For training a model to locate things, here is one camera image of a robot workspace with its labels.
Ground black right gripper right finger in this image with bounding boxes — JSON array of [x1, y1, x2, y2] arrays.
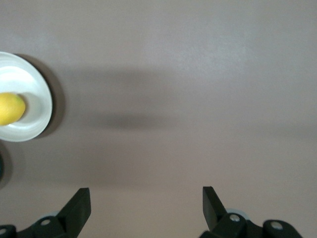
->
[[199, 186, 302, 238]]

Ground pale pink plate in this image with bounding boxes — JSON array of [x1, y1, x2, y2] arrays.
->
[[0, 51, 53, 142]]

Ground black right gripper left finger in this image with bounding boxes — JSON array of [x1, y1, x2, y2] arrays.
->
[[0, 187, 92, 238]]

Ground yellow lemon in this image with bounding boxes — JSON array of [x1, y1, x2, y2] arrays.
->
[[0, 92, 26, 126]]

